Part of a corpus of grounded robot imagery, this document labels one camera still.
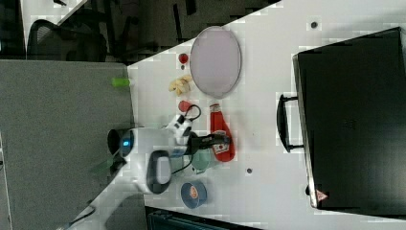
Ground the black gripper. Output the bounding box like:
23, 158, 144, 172
186, 132, 231, 155

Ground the red plush ketchup bottle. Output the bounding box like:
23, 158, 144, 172
210, 103, 236, 162

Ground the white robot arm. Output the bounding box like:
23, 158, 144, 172
57, 127, 232, 230

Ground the green cup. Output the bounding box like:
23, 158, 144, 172
192, 149, 212, 174

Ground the light red toy strawberry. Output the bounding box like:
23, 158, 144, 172
178, 101, 192, 112

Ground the blue bowl with orange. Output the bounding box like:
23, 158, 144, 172
181, 180, 208, 209

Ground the yellow peeled toy banana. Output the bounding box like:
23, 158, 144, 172
169, 75, 192, 96

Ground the round lilac plate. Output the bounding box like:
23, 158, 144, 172
190, 26, 241, 99

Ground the dark blue bin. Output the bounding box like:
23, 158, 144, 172
147, 210, 259, 230

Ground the silver toaster oven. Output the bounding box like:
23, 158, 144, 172
292, 27, 406, 219

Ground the black office chair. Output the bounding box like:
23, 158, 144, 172
27, 9, 107, 62

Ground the black camera cable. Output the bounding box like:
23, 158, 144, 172
181, 103, 203, 124

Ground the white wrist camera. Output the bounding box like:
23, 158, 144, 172
166, 115, 192, 145

